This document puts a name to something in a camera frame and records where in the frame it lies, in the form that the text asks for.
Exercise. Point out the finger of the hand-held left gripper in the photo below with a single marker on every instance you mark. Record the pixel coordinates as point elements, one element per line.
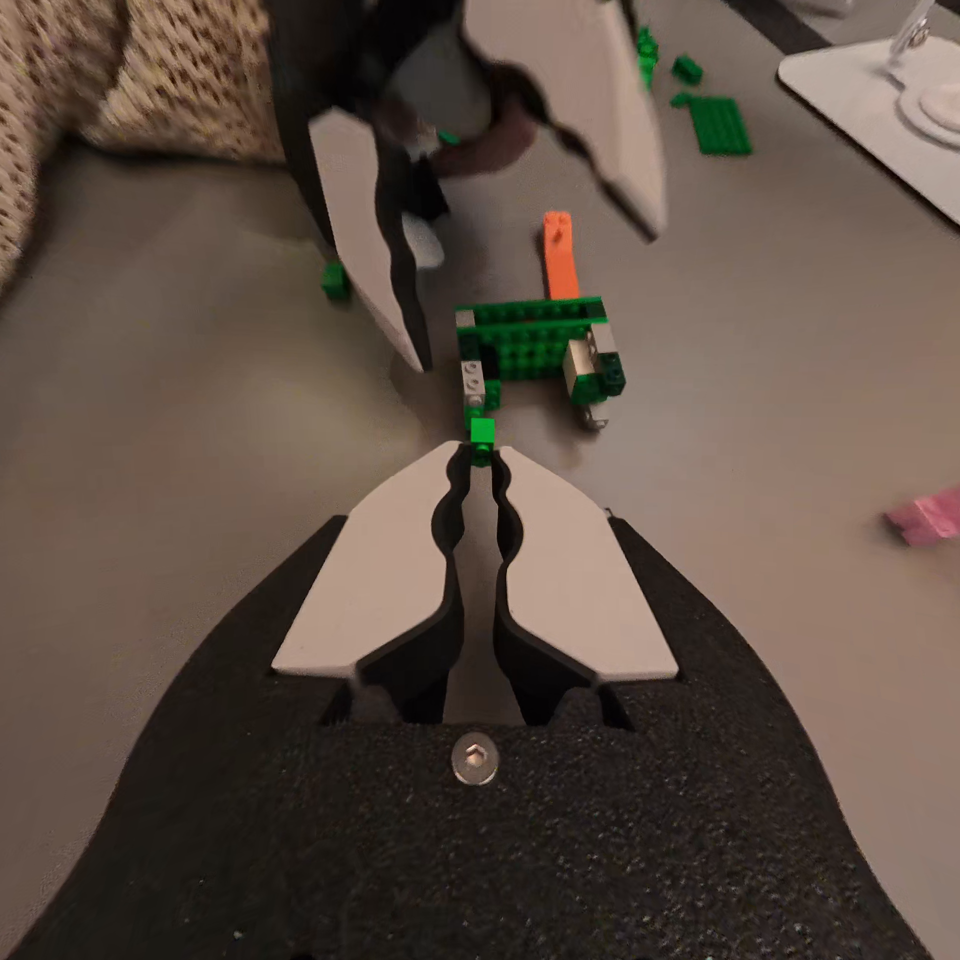
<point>349,210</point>
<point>592,90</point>

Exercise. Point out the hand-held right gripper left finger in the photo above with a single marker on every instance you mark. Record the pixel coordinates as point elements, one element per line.
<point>367,585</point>

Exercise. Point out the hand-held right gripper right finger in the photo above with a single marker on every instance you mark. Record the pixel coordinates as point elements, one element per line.
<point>585,592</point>

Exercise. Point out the small bright green lego brick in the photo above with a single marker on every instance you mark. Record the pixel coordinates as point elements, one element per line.
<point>481,435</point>

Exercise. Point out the green and grey lego build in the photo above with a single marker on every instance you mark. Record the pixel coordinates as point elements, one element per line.
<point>525,352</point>

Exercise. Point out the person's left forearm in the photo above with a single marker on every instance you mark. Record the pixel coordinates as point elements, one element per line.
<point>150,75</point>

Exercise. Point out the pile of small lego pieces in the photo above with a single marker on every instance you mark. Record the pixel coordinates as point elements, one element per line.
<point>686,69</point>

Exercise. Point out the green lego plate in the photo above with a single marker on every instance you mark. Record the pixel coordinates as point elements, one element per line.
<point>720,124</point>

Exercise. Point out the pink lego pig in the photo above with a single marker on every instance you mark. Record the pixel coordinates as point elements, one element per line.
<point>926,517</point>

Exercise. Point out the person's left hand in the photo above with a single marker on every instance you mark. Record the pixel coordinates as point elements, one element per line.
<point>495,146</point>

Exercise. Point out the orange brick separator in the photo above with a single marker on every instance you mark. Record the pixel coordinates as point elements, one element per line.
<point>561,255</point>

